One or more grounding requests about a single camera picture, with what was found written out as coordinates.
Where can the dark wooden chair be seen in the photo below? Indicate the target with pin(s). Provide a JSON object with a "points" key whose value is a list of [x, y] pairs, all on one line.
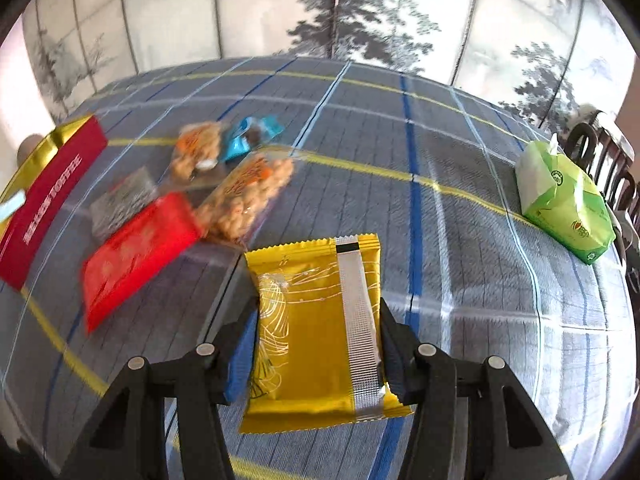
{"points": [[595, 144]]}

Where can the painted folding screen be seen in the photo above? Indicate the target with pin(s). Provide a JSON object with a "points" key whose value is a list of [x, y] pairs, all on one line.
{"points": [[540, 59]]}

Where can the red snack packet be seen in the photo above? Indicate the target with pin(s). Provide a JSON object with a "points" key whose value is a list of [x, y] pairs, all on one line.
{"points": [[135, 254]]}

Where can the green tissue pack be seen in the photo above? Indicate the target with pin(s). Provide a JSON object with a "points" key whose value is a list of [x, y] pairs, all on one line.
{"points": [[561, 199]]}

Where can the plaid blue tablecloth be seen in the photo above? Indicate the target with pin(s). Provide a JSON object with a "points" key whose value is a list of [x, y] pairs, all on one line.
{"points": [[427, 169]]}

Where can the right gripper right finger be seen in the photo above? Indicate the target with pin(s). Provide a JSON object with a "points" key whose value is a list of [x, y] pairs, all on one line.
{"points": [[506, 436]]}

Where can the round stone disc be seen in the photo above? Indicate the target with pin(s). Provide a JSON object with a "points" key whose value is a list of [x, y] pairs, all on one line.
{"points": [[26, 148]]}

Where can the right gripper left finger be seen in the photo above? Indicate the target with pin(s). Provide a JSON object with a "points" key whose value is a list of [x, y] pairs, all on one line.
{"points": [[125, 436]]}

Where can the red gold toffee tin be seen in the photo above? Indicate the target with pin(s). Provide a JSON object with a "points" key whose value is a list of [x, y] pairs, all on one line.
{"points": [[45, 179]]}

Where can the peanut snack clear bag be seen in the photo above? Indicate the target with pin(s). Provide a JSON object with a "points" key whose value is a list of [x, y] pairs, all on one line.
{"points": [[232, 213]]}

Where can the blue candy wrapper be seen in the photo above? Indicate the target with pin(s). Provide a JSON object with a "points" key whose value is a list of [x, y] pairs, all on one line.
{"points": [[247, 135]]}

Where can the yellow packet silver strip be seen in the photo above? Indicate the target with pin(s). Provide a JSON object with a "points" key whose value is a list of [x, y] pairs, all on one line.
{"points": [[319, 360]]}

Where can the grey sesame cake packet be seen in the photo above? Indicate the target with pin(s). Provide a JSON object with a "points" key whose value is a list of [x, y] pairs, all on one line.
{"points": [[116, 207]]}

